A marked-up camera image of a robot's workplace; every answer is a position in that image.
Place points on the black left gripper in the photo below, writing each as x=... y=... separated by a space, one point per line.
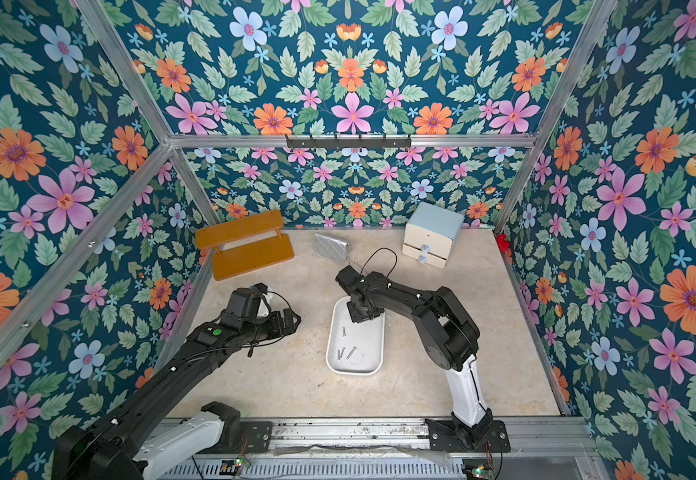
x=279 y=329

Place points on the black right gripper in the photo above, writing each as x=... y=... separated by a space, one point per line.
x=353 y=288

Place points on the white plastic storage tray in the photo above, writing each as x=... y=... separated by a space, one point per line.
x=368 y=337

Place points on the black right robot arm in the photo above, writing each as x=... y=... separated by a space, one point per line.
x=449 y=335

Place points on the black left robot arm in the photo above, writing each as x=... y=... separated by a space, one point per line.
x=121 y=444

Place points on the silver quilted pouch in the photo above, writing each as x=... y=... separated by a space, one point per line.
x=331 y=248

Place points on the orange wooden two-tier shelf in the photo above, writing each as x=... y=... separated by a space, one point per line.
x=246 y=245

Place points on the small white drawer cabinet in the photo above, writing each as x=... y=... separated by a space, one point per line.
x=431 y=233

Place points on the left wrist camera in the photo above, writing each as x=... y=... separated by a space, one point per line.
x=261 y=293

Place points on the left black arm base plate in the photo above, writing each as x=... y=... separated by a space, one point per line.
x=246 y=437

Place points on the red object at wall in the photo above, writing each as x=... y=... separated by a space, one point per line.
x=504 y=244

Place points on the black wall hook rail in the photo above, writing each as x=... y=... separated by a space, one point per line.
x=336 y=142

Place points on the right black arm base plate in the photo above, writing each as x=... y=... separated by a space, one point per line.
x=453 y=436

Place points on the aluminium front rail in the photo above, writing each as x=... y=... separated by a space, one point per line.
x=400 y=448

